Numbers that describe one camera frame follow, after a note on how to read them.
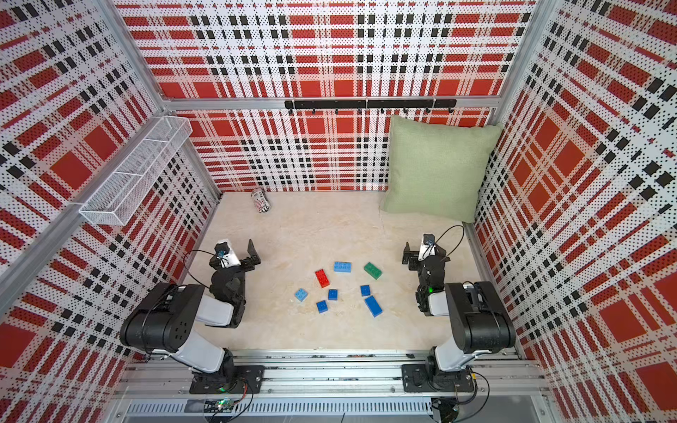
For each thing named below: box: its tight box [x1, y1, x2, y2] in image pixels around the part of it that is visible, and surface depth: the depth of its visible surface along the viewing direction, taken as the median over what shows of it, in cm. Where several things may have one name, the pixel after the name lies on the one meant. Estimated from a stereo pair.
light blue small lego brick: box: [294, 288, 309, 303], surface depth 92 cm
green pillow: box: [379, 115, 505, 223], surface depth 99 cm
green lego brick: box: [363, 261, 383, 281], surface depth 97 cm
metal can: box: [250, 186, 272, 214], surface depth 117 cm
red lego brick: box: [314, 268, 330, 289], surface depth 95 cm
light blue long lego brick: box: [334, 261, 352, 274], surface depth 98 cm
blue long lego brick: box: [364, 295, 384, 319], surface depth 88 cm
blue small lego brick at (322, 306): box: [315, 299, 329, 314], surface depth 88 cm
